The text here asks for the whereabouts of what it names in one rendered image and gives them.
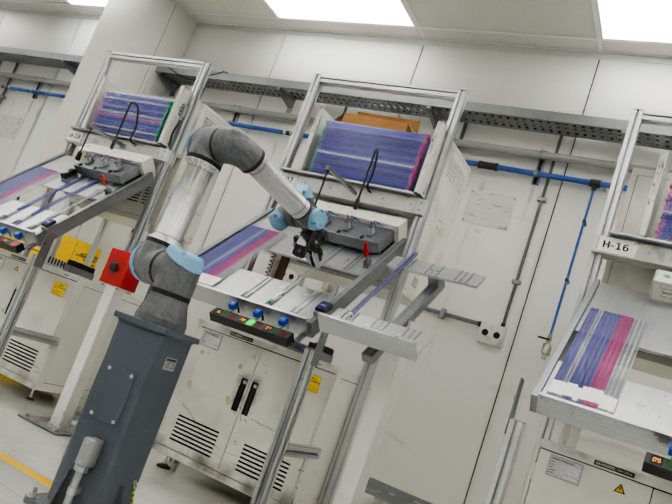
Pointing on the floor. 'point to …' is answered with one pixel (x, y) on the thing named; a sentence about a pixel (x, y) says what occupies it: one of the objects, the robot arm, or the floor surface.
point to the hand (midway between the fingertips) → (314, 266)
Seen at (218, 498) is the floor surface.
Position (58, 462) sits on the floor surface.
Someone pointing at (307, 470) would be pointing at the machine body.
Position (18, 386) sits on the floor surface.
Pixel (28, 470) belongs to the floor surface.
